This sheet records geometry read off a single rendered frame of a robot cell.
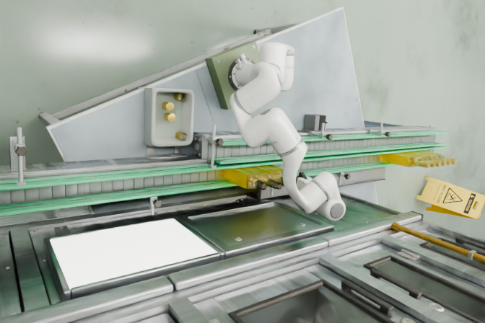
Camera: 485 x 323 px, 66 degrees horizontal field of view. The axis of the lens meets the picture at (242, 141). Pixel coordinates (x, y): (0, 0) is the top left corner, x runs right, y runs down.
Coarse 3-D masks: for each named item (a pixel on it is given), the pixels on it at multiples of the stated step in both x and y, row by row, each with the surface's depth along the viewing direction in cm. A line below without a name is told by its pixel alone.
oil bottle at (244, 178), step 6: (240, 168) 151; (222, 174) 154; (228, 174) 151; (234, 174) 147; (240, 174) 143; (246, 174) 141; (252, 174) 141; (228, 180) 151; (234, 180) 147; (240, 180) 144; (246, 180) 140; (252, 180) 139; (240, 186) 144; (246, 186) 141; (252, 186) 139
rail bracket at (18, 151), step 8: (16, 136) 113; (24, 136) 115; (16, 144) 104; (24, 144) 105; (16, 152) 101; (24, 152) 102; (16, 160) 114; (24, 160) 115; (8, 168) 117; (16, 168) 114; (24, 168) 116; (24, 184) 107
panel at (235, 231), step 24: (192, 216) 136; (216, 216) 139; (240, 216) 140; (264, 216) 142; (288, 216) 143; (312, 216) 143; (48, 240) 109; (216, 240) 116; (240, 240) 118; (264, 240) 118; (288, 240) 122; (168, 264) 99; (192, 264) 102; (72, 288) 85; (96, 288) 87
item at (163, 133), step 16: (160, 96) 147; (192, 96) 147; (160, 112) 148; (176, 112) 152; (192, 112) 148; (160, 128) 149; (176, 128) 153; (192, 128) 149; (160, 144) 143; (176, 144) 146
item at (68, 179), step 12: (312, 156) 182; (324, 156) 182; (336, 156) 184; (348, 156) 189; (156, 168) 138; (168, 168) 139; (180, 168) 141; (192, 168) 141; (204, 168) 142; (216, 168) 144; (228, 168) 147; (12, 180) 111; (36, 180) 114; (48, 180) 115; (60, 180) 114; (72, 180) 115; (84, 180) 117; (96, 180) 119; (108, 180) 121
